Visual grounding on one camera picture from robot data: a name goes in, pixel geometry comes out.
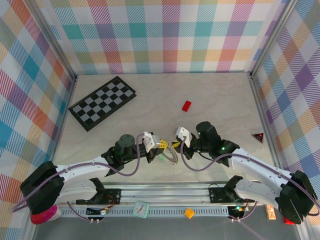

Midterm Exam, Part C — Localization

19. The aluminium side rail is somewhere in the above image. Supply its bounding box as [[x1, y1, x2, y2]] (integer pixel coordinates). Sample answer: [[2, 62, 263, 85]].
[[23, 74, 78, 240], [247, 71, 310, 240]]

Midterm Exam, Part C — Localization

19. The pink plastic cup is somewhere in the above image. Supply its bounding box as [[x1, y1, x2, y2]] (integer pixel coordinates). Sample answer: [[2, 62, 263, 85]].
[[30, 205, 62, 225]]

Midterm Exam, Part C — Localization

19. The aluminium frame post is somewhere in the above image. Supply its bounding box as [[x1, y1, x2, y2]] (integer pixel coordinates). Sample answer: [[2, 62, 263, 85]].
[[248, 0, 300, 80], [28, 0, 78, 83]]

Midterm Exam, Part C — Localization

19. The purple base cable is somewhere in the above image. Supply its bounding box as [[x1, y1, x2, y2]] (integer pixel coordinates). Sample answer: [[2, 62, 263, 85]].
[[66, 201, 92, 221], [238, 198, 259, 222]]

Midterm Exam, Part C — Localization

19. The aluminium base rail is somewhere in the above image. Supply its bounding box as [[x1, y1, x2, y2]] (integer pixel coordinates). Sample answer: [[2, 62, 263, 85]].
[[29, 182, 305, 208]]

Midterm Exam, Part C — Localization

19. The grey slotted cable duct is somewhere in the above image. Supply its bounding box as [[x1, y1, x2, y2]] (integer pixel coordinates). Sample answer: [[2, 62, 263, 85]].
[[57, 206, 232, 218]]

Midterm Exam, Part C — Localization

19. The black grey chessboard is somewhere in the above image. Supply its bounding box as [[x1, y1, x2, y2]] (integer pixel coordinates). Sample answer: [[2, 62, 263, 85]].
[[67, 76, 138, 133]]

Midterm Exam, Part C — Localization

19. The orange toy brick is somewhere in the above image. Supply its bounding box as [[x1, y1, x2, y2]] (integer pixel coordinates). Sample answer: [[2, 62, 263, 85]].
[[183, 207, 196, 220]]

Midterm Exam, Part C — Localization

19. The silver keyring chain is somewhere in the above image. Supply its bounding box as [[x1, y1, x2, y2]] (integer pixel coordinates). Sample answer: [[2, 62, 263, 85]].
[[163, 146, 179, 167]]

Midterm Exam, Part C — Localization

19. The black red triangle sign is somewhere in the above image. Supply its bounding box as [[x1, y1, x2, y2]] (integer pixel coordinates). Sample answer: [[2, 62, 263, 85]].
[[251, 131, 265, 144]]

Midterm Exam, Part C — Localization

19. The small red block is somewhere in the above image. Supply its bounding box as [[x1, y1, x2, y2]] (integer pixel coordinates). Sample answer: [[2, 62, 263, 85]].
[[181, 100, 193, 113]]

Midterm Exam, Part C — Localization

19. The teal square clock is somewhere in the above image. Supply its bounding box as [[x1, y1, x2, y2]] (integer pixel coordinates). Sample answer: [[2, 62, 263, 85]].
[[132, 200, 150, 218]]

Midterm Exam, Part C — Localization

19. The black connector bracket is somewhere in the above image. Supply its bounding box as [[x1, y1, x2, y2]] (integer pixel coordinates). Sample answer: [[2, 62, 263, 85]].
[[227, 205, 247, 223], [85, 206, 111, 223]]

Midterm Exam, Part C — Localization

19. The wooden printed block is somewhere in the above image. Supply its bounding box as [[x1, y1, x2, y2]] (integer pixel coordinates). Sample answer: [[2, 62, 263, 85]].
[[265, 204, 277, 221]]

